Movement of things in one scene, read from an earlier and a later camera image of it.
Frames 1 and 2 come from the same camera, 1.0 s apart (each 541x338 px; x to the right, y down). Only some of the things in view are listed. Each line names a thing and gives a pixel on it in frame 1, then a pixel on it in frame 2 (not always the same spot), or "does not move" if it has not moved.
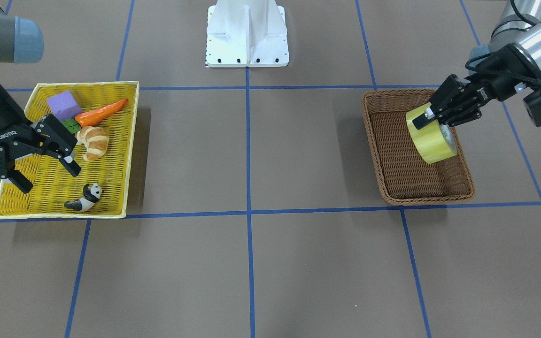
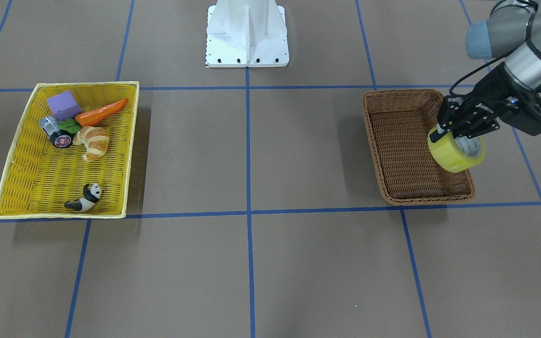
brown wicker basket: (405, 175) does not move
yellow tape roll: (435, 142) -> (456, 155)
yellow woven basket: (101, 189) does not move
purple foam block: (65, 106) does not move
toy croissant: (95, 140) does not move
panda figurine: (91, 194) does not move
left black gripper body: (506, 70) -> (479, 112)
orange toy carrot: (87, 118) does not move
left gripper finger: (430, 115) -> (437, 134)
